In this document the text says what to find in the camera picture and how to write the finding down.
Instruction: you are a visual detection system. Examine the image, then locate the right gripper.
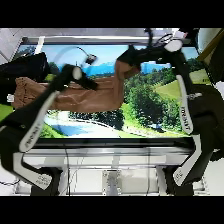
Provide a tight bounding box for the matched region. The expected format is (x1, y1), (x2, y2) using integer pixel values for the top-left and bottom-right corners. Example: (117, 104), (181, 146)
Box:
(116, 44), (142, 68)

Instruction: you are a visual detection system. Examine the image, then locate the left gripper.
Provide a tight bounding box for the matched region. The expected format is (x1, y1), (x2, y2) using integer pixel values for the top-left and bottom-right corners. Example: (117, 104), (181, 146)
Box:
(79, 74), (100, 92)

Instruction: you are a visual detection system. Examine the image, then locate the tan long-sleeved garment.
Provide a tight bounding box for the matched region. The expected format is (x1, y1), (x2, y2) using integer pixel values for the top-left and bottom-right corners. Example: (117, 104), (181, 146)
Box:
(12, 59), (142, 113)

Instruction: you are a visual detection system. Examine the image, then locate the black garment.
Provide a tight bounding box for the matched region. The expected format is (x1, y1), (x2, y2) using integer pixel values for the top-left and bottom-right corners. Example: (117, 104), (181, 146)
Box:
(0, 51), (52, 105)

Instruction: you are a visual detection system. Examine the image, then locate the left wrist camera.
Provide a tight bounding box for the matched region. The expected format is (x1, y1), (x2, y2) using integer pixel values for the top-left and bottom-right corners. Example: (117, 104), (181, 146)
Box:
(77, 46), (99, 65)

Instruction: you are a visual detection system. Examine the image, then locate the black cable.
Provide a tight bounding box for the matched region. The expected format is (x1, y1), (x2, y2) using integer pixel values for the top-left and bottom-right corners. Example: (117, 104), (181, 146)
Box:
(64, 146), (73, 196)

